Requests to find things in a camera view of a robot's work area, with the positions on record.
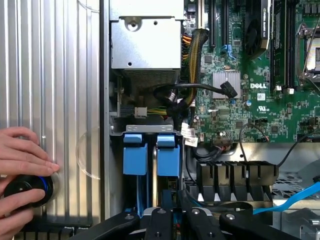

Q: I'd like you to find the person's right hand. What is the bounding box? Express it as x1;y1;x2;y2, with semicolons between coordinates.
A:
0;188;47;240

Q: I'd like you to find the person's left hand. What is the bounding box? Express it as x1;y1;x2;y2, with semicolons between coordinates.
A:
0;126;61;179

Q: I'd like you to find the grey metal drive cage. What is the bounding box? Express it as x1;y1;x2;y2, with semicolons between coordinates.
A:
271;172;320;240

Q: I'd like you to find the hard drive in blue caddy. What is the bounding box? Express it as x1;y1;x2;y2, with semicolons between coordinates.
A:
109;124;186;216

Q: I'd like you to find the green motherboard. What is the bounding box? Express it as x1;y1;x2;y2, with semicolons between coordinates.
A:
181;0;320;145

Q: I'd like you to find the open grey PC case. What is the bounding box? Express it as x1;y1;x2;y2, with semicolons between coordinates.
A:
99;0;320;240

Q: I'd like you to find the silver heat sink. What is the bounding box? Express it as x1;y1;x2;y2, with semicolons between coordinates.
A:
212;71;242;100

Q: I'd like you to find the grey power supply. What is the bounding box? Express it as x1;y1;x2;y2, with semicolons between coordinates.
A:
109;0;186;87

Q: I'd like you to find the black graphics card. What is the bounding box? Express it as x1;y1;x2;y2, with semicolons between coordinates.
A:
243;0;274;60

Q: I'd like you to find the black expansion slot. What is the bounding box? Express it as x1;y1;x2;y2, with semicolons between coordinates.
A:
208;0;217;49
220;0;229;49

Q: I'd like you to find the CPU socket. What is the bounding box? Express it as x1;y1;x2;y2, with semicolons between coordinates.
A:
296;21;320;87

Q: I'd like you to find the beige expansion slot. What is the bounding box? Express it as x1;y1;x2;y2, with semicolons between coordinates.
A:
198;0;205;29

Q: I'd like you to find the black plastic wire holder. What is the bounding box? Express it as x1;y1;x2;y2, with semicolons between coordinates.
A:
195;160;280;202

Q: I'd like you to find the thin black red wire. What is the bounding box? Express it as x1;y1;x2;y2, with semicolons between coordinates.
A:
238;121;270;162

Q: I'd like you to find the blue SATA wire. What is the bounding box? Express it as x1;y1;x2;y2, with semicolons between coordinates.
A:
252;181;320;216

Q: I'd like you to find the black wire plug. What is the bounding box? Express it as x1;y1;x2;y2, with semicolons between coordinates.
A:
152;81;239;101

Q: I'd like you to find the power supply wire bundle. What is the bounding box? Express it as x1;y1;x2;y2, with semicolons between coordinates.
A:
146;28;210;121

